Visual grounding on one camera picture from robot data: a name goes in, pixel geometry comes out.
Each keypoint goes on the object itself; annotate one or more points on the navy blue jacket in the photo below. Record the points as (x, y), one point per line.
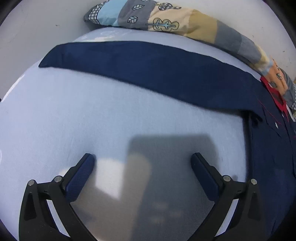
(161, 69)

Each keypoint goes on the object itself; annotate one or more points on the patchwork quilt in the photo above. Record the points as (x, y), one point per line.
(196, 20)

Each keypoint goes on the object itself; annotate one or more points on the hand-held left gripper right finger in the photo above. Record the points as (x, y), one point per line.
(204, 178)

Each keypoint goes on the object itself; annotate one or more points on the light blue bed sheet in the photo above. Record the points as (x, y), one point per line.
(81, 115)

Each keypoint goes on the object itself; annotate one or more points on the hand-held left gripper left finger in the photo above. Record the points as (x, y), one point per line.
(79, 178)

